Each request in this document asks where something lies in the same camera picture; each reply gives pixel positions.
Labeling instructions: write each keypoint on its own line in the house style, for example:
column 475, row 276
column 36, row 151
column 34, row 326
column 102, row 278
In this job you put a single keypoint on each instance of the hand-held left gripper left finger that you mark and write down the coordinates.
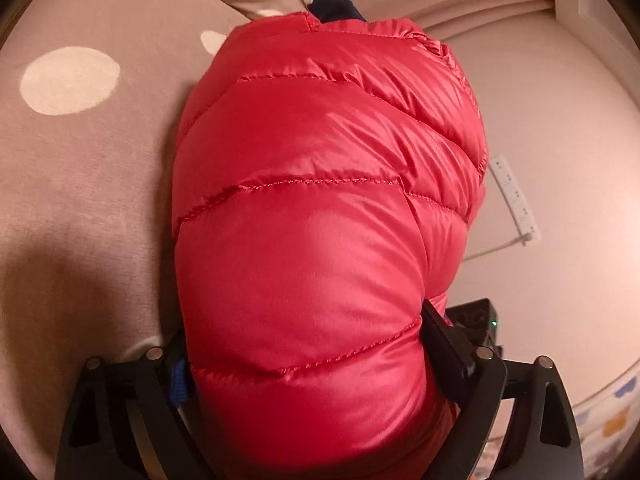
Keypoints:
column 180, row 385

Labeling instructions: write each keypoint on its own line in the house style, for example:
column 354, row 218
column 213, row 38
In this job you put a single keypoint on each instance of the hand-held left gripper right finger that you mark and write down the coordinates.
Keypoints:
column 445, row 345

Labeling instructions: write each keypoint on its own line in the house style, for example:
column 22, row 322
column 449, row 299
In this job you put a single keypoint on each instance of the shiny red puffer jacket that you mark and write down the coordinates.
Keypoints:
column 310, row 240

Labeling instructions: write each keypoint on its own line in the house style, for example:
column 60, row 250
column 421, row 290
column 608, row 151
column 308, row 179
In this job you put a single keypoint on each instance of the white power strip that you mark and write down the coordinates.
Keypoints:
column 515, row 200

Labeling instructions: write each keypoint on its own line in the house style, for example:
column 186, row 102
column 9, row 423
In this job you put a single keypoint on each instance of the printed floor mat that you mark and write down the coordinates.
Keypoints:
column 610, row 420

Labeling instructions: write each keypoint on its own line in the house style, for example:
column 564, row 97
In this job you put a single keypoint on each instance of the white door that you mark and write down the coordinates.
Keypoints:
column 600, row 10

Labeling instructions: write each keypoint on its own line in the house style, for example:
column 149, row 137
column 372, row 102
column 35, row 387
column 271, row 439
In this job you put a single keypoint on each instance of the navy blue garment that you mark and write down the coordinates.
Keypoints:
column 335, row 7

